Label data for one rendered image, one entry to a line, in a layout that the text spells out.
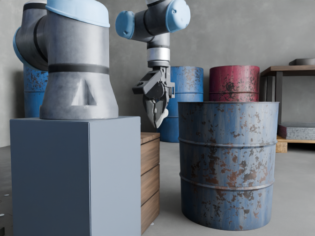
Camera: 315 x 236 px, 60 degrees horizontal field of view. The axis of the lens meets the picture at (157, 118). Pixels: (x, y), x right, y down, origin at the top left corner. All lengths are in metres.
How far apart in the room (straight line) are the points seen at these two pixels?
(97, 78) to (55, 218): 0.26
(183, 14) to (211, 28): 3.18
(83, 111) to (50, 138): 0.07
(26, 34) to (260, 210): 0.96
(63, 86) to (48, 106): 0.04
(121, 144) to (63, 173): 0.12
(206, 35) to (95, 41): 3.41
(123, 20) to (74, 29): 0.32
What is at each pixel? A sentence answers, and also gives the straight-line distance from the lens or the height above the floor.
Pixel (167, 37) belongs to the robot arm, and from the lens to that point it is 0.90.
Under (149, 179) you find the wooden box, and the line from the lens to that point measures 1.06.
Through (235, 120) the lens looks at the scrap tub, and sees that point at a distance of 1.01.
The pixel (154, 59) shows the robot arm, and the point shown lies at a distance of 0.88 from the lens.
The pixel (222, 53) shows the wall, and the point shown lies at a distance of 3.85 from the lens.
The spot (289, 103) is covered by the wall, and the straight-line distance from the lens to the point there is 3.90.
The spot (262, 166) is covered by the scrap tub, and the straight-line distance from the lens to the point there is 1.10.
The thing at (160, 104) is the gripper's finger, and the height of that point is 0.47.
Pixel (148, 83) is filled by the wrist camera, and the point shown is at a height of 0.54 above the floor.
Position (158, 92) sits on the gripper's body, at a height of 0.51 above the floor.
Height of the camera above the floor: 0.48
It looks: 4 degrees down
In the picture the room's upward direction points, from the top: straight up
